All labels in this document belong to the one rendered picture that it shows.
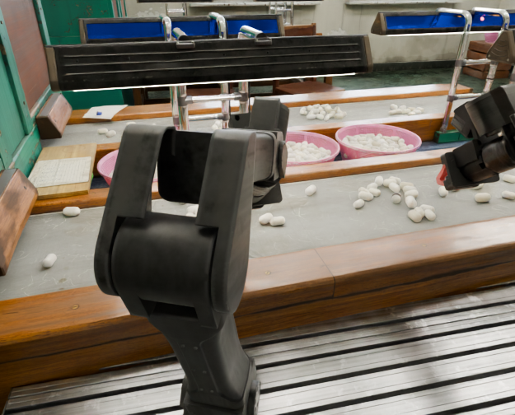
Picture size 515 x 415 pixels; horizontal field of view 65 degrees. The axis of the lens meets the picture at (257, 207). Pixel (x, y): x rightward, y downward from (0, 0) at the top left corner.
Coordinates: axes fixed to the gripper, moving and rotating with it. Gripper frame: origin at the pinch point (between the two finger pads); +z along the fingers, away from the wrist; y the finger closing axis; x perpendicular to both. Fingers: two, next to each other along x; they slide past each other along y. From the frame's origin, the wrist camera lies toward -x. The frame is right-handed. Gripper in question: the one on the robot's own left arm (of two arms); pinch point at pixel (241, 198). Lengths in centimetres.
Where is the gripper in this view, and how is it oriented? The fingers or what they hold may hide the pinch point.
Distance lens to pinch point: 75.0
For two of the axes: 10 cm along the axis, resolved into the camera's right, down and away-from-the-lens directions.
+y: -9.6, 1.3, -2.3
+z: -2.0, 1.9, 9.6
